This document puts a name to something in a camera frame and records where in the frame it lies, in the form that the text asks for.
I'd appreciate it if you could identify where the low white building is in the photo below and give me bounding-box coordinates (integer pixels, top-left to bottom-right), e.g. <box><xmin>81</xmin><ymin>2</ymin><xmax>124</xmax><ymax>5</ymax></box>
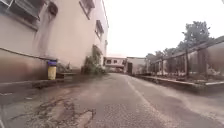
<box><xmin>103</xmin><ymin>56</ymin><xmax>148</xmax><ymax>75</ymax></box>

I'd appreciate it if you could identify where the green bush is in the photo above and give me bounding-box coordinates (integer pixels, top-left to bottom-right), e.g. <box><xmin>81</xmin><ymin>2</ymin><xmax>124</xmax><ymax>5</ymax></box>
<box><xmin>81</xmin><ymin>44</ymin><xmax>108</xmax><ymax>76</ymax></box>

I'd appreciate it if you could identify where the grey cracked asphalt road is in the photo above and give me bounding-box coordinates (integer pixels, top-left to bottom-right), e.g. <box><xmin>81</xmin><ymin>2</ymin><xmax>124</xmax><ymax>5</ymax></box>
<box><xmin>0</xmin><ymin>72</ymin><xmax>224</xmax><ymax>128</ymax></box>

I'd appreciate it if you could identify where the beige multi-storey building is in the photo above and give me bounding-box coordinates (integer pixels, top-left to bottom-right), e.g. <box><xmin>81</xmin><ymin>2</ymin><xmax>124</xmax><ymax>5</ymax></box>
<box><xmin>0</xmin><ymin>0</ymin><xmax>110</xmax><ymax>84</ymax></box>

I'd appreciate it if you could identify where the yellow bin with blue lid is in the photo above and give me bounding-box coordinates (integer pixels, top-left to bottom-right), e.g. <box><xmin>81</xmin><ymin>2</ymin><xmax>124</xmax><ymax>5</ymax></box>
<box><xmin>46</xmin><ymin>59</ymin><xmax>58</xmax><ymax>81</ymax></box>

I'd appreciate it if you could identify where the concrete kerb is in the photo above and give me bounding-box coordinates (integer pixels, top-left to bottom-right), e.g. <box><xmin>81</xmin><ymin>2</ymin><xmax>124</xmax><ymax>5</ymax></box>
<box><xmin>134</xmin><ymin>74</ymin><xmax>224</xmax><ymax>94</ymax></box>

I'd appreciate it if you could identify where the fence with dark posts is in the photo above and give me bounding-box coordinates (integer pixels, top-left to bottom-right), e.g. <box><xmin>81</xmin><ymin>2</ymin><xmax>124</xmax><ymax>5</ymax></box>
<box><xmin>145</xmin><ymin>35</ymin><xmax>224</xmax><ymax>78</ymax></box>

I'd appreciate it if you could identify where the concrete ledge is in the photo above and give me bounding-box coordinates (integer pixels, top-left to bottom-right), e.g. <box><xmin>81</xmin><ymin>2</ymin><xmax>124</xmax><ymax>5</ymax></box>
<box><xmin>0</xmin><ymin>72</ymin><xmax>81</xmax><ymax>95</ymax></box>

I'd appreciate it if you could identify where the row of trees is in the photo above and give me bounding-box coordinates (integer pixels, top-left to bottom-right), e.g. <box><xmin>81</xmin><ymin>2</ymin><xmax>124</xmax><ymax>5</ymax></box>
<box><xmin>145</xmin><ymin>20</ymin><xmax>215</xmax><ymax>62</ymax></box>

